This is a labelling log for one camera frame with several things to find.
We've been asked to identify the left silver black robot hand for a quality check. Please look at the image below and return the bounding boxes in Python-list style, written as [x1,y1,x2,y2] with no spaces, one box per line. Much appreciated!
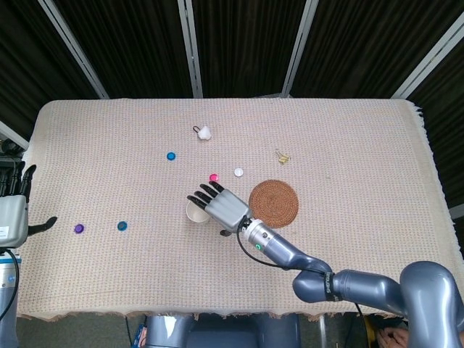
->
[0,164,59,249]

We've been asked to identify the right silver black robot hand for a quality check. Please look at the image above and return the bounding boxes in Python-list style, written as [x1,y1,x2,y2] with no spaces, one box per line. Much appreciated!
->
[186,181,253,239]

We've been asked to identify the white paper cup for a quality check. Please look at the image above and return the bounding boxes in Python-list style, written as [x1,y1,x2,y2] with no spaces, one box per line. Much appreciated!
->
[186,201,212,224]

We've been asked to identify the round brown woven coaster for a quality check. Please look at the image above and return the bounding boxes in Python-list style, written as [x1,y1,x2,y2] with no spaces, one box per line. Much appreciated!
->
[248,179,300,229]

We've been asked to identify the beige woven tablecloth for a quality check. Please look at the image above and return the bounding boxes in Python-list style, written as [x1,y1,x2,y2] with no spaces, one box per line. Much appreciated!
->
[16,96,464,323]

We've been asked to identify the white pompom with hook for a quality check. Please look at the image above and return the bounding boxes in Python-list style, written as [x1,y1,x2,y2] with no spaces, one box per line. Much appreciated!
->
[192,124,213,141]

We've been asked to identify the grey robot torso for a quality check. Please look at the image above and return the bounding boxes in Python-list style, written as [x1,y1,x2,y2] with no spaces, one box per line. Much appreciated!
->
[146,313,302,348]

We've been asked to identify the blue red package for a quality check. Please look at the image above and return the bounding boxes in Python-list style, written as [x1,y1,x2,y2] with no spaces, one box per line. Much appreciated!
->
[133,315,149,348]

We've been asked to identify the black pleated curtain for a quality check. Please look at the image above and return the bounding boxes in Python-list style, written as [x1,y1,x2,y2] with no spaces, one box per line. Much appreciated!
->
[0,0,464,218]

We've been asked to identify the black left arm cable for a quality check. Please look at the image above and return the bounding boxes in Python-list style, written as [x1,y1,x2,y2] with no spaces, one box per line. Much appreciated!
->
[0,249,20,322]

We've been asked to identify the black devices with cables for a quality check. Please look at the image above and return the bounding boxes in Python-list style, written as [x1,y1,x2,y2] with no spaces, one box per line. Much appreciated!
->
[0,138,25,175]

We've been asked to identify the aluminium frame post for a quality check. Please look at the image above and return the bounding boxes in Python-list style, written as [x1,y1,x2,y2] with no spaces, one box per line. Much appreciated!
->
[176,0,204,99]
[390,14,464,100]
[38,0,110,99]
[0,120,30,150]
[280,0,320,99]

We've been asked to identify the black velcro strap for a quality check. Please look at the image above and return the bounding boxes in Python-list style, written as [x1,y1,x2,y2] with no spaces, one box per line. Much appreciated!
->
[320,270,338,302]

